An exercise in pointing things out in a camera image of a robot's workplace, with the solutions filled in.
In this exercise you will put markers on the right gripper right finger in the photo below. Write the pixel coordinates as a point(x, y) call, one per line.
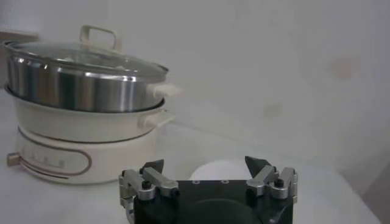
point(262, 179)

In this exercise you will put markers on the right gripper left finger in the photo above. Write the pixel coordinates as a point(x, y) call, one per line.
point(158, 181)

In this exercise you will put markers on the perforated steel steamer basket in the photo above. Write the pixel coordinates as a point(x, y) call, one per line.
point(76, 91)

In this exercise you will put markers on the white round plate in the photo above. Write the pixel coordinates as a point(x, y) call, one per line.
point(219, 170)

